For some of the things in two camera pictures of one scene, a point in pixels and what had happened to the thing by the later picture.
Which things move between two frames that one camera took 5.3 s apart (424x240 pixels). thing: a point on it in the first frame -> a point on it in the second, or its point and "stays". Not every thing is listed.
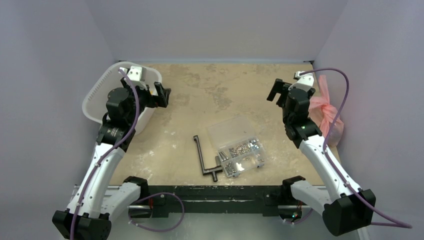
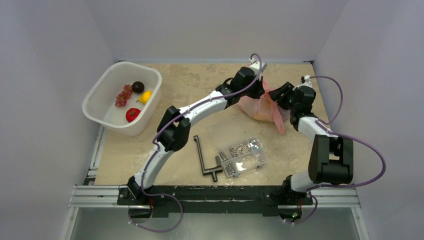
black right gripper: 282,91 stays
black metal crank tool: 214,170 stays
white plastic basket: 94,102 stays
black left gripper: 153,101 -> 260,91
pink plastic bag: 323,114 -> 265,109
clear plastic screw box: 239,150 stays
